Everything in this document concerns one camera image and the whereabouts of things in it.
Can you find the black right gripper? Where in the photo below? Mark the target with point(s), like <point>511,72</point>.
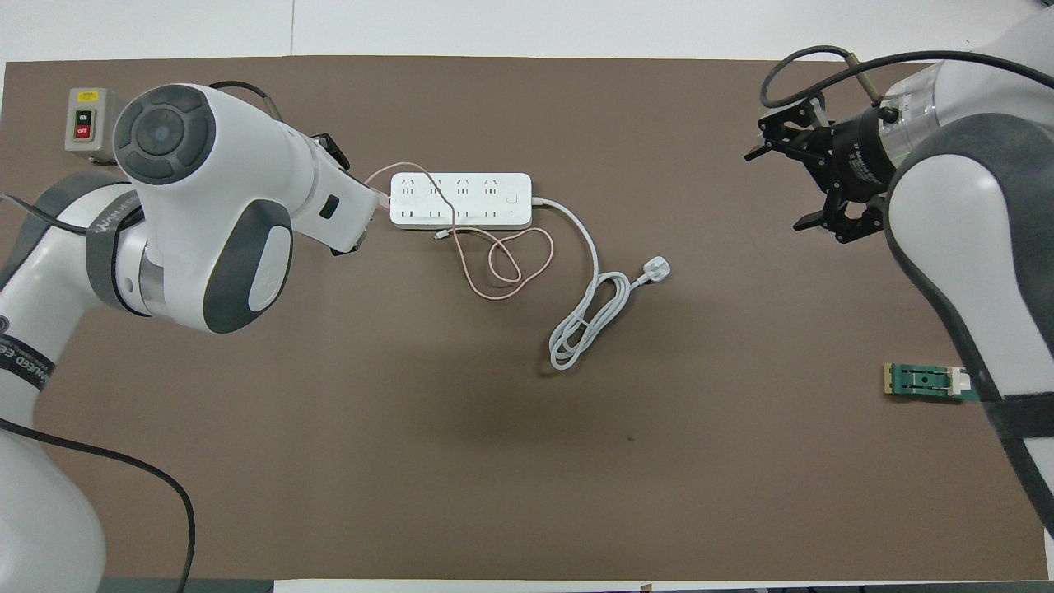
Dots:
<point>860,156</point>

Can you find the pink charger block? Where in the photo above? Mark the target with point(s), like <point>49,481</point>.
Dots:
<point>383,198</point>

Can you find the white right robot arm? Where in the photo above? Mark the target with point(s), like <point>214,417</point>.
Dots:
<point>955,231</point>

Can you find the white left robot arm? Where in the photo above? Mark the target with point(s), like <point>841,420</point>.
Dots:
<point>214,181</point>

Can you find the white power strip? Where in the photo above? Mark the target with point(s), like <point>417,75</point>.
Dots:
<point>478,216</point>

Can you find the white three-pin plug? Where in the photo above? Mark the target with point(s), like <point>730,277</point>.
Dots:
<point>655,269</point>

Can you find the brown table mat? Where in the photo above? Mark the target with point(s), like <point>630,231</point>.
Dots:
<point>576,494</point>

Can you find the green knife switch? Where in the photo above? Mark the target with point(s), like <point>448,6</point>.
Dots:
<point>922,380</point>

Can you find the grey on-off switch box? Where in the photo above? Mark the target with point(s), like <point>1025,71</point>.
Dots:
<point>82,123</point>

